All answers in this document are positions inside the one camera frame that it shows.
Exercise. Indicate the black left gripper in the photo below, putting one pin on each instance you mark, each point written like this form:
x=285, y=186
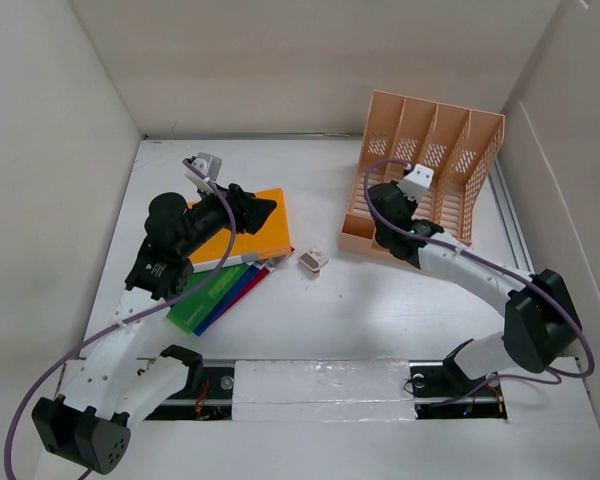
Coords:
x=249, y=211

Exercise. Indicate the white grey eraser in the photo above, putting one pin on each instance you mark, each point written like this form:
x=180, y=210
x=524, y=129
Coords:
x=313, y=260

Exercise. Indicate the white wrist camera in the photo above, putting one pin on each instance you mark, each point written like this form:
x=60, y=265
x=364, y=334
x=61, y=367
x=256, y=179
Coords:
x=416, y=182
x=201, y=170

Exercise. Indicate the green clip file folder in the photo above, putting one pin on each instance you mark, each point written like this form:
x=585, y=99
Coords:
x=189, y=313

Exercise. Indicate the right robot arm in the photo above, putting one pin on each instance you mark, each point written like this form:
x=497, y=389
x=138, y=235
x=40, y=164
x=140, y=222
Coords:
x=540, y=321

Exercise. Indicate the blue folder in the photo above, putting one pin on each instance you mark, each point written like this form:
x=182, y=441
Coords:
x=235, y=293

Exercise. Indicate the peach plastic desk organizer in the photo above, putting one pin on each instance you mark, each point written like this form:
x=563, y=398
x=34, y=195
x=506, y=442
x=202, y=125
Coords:
x=459, y=144

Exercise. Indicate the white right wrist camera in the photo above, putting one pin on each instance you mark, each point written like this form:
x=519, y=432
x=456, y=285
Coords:
x=416, y=182

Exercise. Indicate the black metal mounting rail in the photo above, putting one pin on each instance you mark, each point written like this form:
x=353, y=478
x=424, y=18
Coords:
x=211, y=400

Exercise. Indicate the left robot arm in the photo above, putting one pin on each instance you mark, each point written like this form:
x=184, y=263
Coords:
x=89, y=422

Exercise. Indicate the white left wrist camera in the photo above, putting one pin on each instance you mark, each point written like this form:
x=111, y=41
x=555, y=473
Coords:
x=201, y=170

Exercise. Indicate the red folder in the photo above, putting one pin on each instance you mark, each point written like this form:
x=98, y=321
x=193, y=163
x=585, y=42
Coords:
x=269, y=266

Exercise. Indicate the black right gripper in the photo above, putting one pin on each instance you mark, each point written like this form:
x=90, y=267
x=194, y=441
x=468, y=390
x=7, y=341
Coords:
x=410, y=203

